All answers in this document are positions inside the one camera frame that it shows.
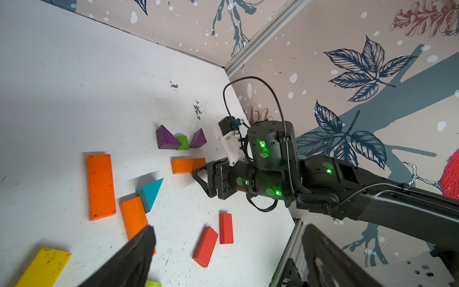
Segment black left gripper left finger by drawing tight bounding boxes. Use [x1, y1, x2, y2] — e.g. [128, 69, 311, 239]
[81, 225, 156, 287]

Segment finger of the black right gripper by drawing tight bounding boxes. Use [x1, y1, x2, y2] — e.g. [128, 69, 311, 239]
[193, 175, 217, 198]
[192, 162, 215, 179]

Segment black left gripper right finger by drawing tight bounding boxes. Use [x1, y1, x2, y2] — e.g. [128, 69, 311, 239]
[302, 224, 381, 287]

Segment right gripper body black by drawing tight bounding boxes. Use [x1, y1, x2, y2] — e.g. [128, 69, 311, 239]
[214, 159, 251, 200]

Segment purple triangle block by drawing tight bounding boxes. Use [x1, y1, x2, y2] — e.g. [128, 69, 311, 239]
[156, 125, 182, 149]
[190, 129, 207, 148]

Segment green round block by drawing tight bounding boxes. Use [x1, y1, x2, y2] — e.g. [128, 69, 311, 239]
[176, 135, 190, 151]

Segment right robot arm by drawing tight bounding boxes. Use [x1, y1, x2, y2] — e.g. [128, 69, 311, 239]
[192, 117, 459, 250]

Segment light green small block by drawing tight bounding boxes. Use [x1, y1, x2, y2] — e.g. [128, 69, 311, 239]
[145, 280, 162, 287]

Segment red block right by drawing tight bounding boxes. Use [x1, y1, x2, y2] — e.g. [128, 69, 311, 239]
[219, 213, 234, 245]

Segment red block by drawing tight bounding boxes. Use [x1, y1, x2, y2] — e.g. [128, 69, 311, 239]
[219, 213, 234, 245]
[192, 227, 218, 268]

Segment orange long block middle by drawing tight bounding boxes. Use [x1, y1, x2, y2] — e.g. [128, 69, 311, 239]
[120, 197, 148, 240]

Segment orange long block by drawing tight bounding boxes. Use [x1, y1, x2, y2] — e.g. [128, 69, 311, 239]
[120, 197, 148, 240]
[87, 154, 117, 221]

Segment teal triangle block centre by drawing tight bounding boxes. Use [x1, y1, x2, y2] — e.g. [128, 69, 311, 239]
[136, 178, 163, 214]

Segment red block left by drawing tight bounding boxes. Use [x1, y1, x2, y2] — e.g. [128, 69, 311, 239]
[192, 227, 218, 268]

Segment orange long block upper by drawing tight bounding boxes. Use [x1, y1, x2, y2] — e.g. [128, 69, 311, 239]
[87, 154, 117, 221]

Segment yellow block centre lower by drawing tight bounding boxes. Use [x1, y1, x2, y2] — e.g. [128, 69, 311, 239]
[16, 248, 72, 287]

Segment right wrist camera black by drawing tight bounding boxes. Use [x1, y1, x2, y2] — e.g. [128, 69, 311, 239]
[213, 116, 246, 167]

